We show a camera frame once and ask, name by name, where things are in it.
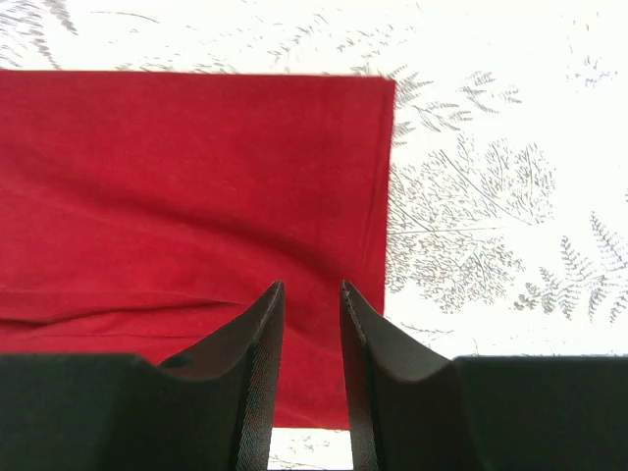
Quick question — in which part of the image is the floral patterned table mat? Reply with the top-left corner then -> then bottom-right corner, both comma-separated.
1,1 -> 627,470

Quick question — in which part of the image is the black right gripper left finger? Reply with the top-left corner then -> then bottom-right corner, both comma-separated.
1,282 -> 286,470

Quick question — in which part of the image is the dark red t-shirt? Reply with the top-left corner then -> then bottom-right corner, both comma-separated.
1,71 -> 395,429

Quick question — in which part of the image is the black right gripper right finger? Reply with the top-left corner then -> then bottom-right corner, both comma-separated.
340,282 -> 627,471

